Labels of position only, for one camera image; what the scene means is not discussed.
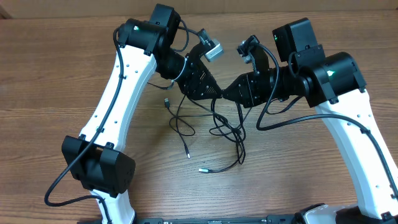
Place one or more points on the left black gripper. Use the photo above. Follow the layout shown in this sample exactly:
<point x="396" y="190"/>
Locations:
<point x="188" y="89"/>

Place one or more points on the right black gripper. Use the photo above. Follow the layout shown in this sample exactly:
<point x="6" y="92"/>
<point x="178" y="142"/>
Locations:
<point x="248" y="84"/>

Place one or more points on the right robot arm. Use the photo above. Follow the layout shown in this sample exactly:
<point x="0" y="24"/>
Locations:
<point x="336" y="89"/>

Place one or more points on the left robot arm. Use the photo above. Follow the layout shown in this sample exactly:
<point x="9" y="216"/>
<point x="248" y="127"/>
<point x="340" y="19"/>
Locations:
<point x="96" y="157"/>

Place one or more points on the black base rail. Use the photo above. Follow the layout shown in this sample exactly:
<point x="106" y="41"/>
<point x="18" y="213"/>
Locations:
<point x="270" y="219"/>

